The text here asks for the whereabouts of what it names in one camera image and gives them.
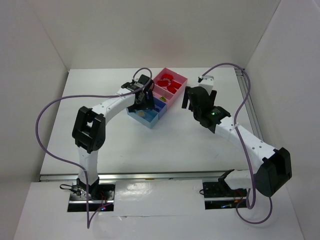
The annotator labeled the red lego brick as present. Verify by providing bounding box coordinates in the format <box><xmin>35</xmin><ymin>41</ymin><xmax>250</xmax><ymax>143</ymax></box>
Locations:
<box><xmin>170</xmin><ymin>80</ymin><xmax>182</xmax><ymax>89</ymax></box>
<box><xmin>167</xmin><ymin>86</ymin><xmax>177</xmax><ymax>94</ymax></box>
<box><xmin>157</xmin><ymin>80</ymin><xmax>171</xmax><ymax>88</ymax></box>

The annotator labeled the red round flower lego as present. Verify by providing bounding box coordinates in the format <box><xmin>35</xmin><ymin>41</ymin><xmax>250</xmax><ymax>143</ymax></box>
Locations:
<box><xmin>161</xmin><ymin>73</ymin><xmax>174</xmax><ymax>81</ymax></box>

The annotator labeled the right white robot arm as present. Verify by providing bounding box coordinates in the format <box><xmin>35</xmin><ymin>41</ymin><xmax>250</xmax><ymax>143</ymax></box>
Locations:
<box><xmin>182</xmin><ymin>86</ymin><xmax>292</xmax><ymax>197</ymax></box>

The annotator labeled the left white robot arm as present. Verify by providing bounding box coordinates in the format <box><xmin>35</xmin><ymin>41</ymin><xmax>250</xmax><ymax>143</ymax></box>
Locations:
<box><xmin>72</xmin><ymin>74</ymin><xmax>155</xmax><ymax>196</ymax></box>

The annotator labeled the purple blue container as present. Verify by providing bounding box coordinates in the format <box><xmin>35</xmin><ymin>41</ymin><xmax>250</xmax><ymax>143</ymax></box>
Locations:
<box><xmin>153</xmin><ymin>97</ymin><xmax>167</xmax><ymax>119</ymax></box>

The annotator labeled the light blue container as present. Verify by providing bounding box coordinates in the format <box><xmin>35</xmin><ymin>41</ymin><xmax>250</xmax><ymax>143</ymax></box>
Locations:
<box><xmin>126</xmin><ymin>109</ymin><xmax>159</xmax><ymax>129</ymax></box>

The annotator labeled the small pink container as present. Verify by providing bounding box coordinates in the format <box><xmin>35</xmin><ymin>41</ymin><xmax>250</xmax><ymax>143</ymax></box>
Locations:
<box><xmin>152</xmin><ymin>86</ymin><xmax>177</xmax><ymax>109</ymax></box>

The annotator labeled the large pink container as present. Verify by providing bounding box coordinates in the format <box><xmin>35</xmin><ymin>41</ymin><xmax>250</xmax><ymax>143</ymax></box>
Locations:
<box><xmin>153</xmin><ymin>68</ymin><xmax>188</xmax><ymax>104</ymax></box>

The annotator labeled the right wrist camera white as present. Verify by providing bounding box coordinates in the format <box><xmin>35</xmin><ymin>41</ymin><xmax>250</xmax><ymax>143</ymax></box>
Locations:
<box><xmin>198</xmin><ymin>75</ymin><xmax>214</xmax><ymax>94</ymax></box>

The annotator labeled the aluminium right rail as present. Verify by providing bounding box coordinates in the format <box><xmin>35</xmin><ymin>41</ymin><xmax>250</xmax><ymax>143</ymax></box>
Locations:
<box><xmin>234</xmin><ymin>68</ymin><xmax>264</xmax><ymax>141</ymax></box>

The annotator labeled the aluminium rail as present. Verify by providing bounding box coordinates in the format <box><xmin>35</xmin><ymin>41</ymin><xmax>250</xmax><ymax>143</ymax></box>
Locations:
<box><xmin>39</xmin><ymin>171</ymin><xmax>226</xmax><ymax>182</ymax></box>
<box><xmin>234</xmin><ymin>68</ymin><xmax>264</xmax><ymax>141</ymax></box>

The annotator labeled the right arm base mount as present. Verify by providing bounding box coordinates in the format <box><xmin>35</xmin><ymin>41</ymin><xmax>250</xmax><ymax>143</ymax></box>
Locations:
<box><xmin>199</xmin><ymin>181</ymin><xmax>248</xmax><ymax>210</ymax></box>

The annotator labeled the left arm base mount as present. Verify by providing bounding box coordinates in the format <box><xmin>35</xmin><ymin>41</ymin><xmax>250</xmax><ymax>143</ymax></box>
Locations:
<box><xmin>59</xmin><ymin>183</ymin><xmax>116</xmax><ymax>213</ymax></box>

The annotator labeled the aluminium front rail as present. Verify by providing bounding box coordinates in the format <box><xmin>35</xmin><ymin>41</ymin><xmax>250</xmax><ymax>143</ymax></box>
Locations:
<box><xmin>39</xmin><ymin>171</ymin><xmax>226</xmax><ymax>182</ymax></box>

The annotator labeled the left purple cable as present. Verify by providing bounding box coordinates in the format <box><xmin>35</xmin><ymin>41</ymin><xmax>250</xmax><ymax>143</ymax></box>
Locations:
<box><xmin>35</xmin><ymin>67</ymin><xmax>154</xmax><ymax>230</ymax></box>

